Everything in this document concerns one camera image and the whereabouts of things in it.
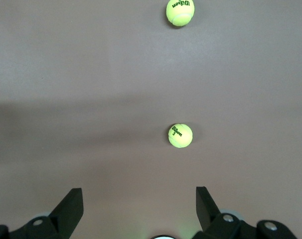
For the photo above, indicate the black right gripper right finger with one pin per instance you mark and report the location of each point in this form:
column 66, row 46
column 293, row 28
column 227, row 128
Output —
column 215, row 224

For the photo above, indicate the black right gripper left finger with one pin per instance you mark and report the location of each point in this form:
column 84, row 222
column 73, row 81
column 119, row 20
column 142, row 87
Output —
column 63, row 219

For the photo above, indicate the yellow Wilson tennis ball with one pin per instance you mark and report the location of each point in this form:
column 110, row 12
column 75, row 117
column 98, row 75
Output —
column 180, row 137
column 180, row 12

